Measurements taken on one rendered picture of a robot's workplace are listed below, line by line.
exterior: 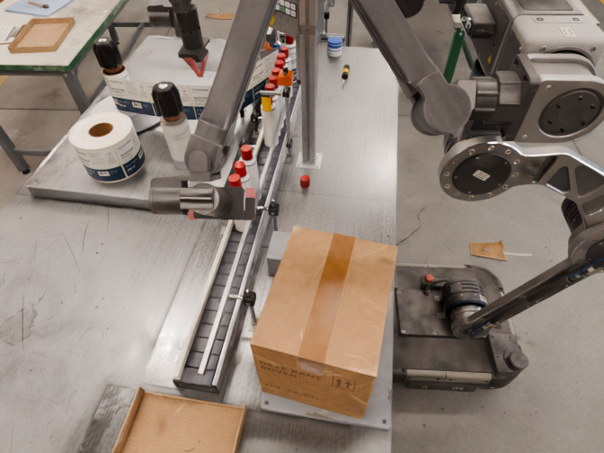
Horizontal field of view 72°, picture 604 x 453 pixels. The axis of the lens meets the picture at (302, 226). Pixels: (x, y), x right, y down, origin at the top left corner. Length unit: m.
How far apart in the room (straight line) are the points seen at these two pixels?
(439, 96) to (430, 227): 1.83
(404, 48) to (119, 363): 0.97
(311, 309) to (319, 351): 0.09
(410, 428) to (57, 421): 1.32
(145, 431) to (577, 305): 2.05
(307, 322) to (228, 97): 0.44
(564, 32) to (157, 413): 1.12
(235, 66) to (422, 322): 1.38
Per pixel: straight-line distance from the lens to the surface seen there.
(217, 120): 0.74
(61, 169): 1.70
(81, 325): 1.30
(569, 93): 0.79
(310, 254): 0.91
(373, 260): 0.91
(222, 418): 1.07
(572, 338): 2.38
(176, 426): 1.10
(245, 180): 1.19
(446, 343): 1.85
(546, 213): 2.84
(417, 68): 0.74
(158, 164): 1.57
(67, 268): 1.44
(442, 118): 0.72
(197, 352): 1.09
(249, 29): 0.76
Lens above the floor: 1.85
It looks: 50 degrees down
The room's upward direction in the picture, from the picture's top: 2 degrees counter-clockwise
